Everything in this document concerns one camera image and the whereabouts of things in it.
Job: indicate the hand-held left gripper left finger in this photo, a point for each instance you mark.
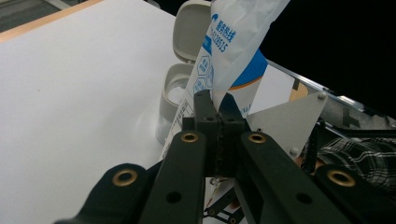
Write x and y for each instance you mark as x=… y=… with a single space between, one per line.
x=207 y=124

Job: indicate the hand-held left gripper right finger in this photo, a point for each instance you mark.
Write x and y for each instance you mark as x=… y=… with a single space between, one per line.
x=232 y=124

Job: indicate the blue and white bag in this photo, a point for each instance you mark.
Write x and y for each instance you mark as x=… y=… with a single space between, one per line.
x=239 y=46

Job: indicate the white jar with hinged lid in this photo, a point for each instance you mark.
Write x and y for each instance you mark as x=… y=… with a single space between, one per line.
x=190 y=31

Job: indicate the black tape strip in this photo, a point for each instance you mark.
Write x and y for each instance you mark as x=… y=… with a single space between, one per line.
x=296 y=84

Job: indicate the aluminium rail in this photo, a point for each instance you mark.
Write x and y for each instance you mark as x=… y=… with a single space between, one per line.
x=348 y=101

